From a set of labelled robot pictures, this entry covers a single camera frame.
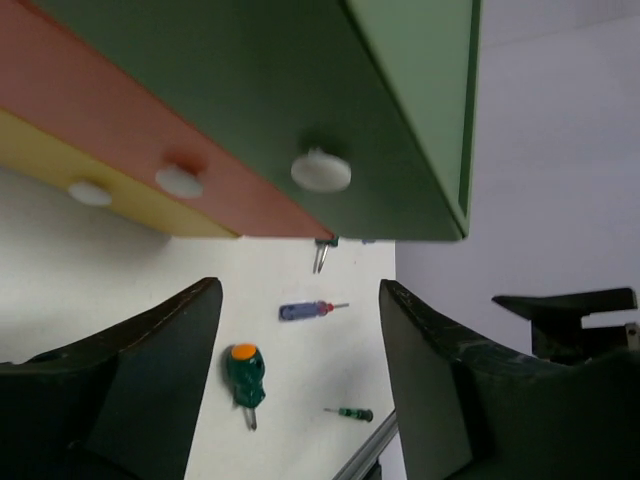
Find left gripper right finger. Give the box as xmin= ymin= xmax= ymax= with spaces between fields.
xmin=379 ymin=280 xmax=639 ymax=479

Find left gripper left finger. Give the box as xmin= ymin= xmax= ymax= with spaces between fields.
xmin=1 ymin=277 xmax=222 ymax=479

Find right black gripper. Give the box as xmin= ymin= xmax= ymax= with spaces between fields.
xmin=491 ymin=286 xmax=640 ymax=366

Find stubby green screwdriver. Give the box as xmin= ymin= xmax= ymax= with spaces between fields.
xmin=313 ymin=236 xmax=339 ymax=274
xmin=225 ymin=343 xmax=266 ymax=432

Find green top drawer box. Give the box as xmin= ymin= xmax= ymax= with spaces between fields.
xmin=39 ymin=1 xmax=482 ymax=242

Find slim green screwdriver right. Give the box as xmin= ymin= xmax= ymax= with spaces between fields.
xmin=324 ymin=407 xmax=374 ymax=423

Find blue red screwdriver centre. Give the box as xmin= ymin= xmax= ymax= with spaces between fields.
xmin=278 ymin=301 xmax=350 ymax=322

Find yellow bottom drawer box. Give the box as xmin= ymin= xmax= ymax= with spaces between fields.
xmin=1 ymin=110 xmax=236 ymax=238

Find orange middle drawer box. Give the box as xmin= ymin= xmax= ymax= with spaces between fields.
xmin=1 ymin=1 xmax=330 ymax=238

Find aluminium front rail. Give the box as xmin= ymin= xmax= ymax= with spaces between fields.
xmin=333 ymin=411 xmax=399 ymax=480

